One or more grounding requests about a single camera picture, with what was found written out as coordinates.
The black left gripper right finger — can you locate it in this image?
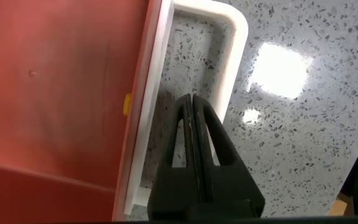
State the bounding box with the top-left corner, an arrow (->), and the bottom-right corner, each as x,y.
193,93 -> 266,220

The yellow plastic clip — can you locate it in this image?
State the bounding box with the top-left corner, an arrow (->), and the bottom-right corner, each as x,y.
122,93 -> 133,116

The red drawer with white handle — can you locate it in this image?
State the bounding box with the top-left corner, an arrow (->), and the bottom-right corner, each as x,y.
0,0 -> 250,222

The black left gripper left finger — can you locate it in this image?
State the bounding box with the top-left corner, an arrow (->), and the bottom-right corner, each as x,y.
147,93 -> 203,222

